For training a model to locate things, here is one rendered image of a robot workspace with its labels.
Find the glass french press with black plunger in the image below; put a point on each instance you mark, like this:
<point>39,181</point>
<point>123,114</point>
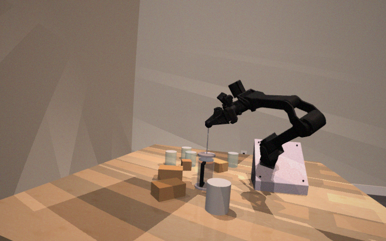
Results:
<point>206,162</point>

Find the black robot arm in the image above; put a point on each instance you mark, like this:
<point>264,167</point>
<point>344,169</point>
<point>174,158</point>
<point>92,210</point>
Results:
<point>271,147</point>

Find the tan cube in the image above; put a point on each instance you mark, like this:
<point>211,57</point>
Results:
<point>186,163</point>

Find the tan rectangular block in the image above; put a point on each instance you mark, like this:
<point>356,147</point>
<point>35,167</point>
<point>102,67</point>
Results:
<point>220,166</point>
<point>168,189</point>
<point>170,171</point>

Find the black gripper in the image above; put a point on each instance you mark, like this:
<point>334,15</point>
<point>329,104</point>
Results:
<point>223,116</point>

